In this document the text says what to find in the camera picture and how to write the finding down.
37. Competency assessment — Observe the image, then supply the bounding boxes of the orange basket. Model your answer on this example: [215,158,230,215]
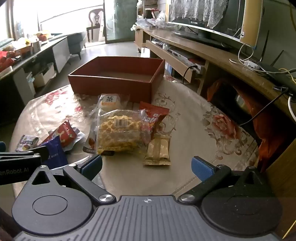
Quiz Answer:
[36,31,52,41]

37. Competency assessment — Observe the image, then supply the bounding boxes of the white cable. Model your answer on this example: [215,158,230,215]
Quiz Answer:
[229,43,255,67]

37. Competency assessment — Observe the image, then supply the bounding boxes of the white lace cloth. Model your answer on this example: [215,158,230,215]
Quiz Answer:
[169,0,234,29]

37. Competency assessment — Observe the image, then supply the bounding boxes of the white storage bin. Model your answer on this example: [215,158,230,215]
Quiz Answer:
[33,64,57,88]

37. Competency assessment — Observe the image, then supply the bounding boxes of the wooden drawer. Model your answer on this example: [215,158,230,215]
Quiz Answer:
[146,40,206,83]

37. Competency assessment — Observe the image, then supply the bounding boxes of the black router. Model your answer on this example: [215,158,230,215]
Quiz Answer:
[257,30,296,93]

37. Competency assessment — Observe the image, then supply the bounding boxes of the glass sliding door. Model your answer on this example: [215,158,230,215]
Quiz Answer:
[103,0,137,44]

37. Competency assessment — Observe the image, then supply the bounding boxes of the wooden chair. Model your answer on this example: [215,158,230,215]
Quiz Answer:
[86,9,104,42]

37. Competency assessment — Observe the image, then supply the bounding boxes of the clear packet of yellow snacks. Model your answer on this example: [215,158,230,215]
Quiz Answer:
[96,109,152,156]

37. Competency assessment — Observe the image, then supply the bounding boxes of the television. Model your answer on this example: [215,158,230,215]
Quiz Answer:
[168,0,264,50]

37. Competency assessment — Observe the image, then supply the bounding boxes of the white bun packet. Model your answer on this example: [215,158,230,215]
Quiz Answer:
[89,93,130,116]

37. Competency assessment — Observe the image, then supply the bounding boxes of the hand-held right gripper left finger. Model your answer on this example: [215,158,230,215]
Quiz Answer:
[24,154,116,207]

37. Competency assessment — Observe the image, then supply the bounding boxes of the dark blue snack packet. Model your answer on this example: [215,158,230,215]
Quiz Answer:
[38,136,69,169]

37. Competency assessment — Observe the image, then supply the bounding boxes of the white power strip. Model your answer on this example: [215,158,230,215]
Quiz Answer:
[244,60,260,70]

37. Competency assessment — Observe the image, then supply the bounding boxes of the dark sideboard with white doors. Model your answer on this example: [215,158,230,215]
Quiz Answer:
[0,35,71,127]

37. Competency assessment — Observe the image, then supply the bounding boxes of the red chip packet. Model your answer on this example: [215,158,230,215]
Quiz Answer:
[139,101,170,139]

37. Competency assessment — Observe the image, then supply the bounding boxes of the grey green sofa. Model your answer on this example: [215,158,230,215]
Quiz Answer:
[67,31,87,60]

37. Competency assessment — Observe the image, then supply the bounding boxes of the brown snack packet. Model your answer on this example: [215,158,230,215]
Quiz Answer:
[83,125,100,154]

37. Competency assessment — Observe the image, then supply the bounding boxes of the red packages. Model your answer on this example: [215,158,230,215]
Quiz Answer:
[0,51,16,73]

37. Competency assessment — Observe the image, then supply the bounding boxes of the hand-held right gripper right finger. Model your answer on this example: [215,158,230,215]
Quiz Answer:
[178,156,274,205]

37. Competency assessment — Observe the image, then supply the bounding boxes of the orange flat box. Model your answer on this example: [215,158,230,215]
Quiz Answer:
[14,45,32,59]

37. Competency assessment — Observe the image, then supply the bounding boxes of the red cardboard box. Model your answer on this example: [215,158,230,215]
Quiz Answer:
[68,57,165,104]

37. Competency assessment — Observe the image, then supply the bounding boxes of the white and green wafer packet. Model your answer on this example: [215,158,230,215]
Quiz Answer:
[16,134,39,152]

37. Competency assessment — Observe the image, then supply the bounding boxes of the floral tablecloth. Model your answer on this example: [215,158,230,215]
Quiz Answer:
[9,79,262,209]

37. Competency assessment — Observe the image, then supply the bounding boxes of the gold wafer packet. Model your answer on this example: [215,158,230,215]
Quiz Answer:
[143,133,171,166]

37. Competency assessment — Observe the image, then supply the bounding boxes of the wooden television cabinet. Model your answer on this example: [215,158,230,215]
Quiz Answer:
[134,25,296,239]

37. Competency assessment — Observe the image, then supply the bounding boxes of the black cable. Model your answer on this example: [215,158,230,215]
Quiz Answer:
[239,87,289,126]

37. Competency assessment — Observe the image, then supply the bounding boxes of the orange red bag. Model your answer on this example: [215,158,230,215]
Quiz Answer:
[207,79,292,167]

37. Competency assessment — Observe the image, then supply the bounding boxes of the red packet with green stripe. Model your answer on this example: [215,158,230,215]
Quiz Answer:
[39,120,86,152]

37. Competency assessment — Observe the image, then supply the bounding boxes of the clear plastic bags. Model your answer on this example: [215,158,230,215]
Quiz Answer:
[131,10,170,29]

